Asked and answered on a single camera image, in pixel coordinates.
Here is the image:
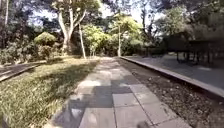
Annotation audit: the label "round green bush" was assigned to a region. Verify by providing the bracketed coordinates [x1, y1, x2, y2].
[33, 31, 58, 63]

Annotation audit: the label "wood of trees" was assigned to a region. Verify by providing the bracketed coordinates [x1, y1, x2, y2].
[0, 0, 224, 64]

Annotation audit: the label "leaf-strewn earth strip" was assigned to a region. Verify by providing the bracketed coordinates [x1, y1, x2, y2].
[118, 58, 224, 128]

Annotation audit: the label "sunlit green grass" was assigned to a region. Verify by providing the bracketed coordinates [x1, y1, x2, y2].
[0, 58, 101, 128]

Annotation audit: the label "grey side path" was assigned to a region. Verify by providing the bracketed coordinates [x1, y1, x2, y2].
[0, 61, 46, 83]

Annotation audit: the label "grey paving slab path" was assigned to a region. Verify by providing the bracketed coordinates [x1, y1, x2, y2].
[43, 57, 194, 128]

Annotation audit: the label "large pale forked tree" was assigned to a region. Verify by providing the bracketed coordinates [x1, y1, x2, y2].
[49, 0, 101, 56]

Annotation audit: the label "thin leaning tree trunk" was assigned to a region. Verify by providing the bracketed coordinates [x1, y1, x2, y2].
[78, 23, 88, 60]

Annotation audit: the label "dark tables and benches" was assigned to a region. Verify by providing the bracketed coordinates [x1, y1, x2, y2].
[163, 31, 224, 66]

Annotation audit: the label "slim pale pole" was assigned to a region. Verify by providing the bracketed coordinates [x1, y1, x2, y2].
[117, 24, 122, 58]

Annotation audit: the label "raised concrete terrace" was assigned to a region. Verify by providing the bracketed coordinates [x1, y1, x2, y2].
[119, 53, 224, 99]

